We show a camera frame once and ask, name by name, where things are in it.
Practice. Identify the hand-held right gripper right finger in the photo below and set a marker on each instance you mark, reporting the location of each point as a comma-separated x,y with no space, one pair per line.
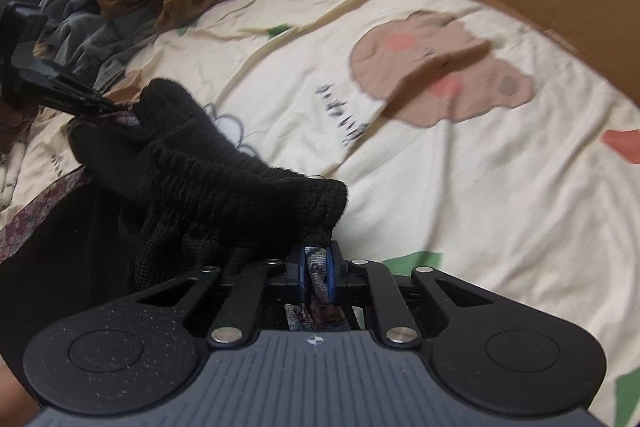
334,277

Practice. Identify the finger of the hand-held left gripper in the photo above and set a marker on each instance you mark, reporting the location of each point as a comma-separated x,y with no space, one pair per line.
102,102

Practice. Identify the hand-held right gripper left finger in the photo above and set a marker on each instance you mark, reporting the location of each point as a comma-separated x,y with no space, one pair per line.
299,277

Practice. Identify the black knit garment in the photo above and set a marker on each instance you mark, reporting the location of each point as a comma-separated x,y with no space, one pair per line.
200,187

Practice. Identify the blue denim jeans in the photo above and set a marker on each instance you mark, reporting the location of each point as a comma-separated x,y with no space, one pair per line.
85,37

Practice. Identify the cream bear print bedsheet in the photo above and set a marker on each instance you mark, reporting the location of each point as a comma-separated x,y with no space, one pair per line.
450,187

